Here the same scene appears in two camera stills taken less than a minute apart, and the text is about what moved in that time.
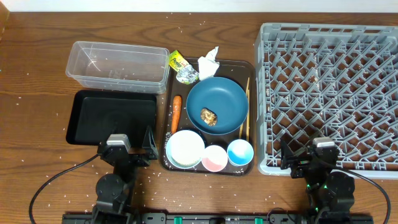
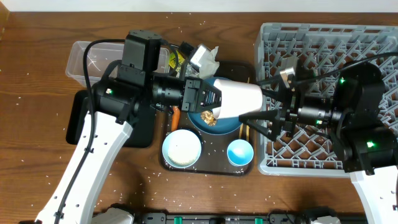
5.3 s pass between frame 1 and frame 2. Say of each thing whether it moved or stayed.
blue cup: stayed
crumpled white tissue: stayed
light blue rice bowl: stayed
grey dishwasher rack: stayed
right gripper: moved
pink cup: moved
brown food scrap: stayed
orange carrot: stayed
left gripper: moved
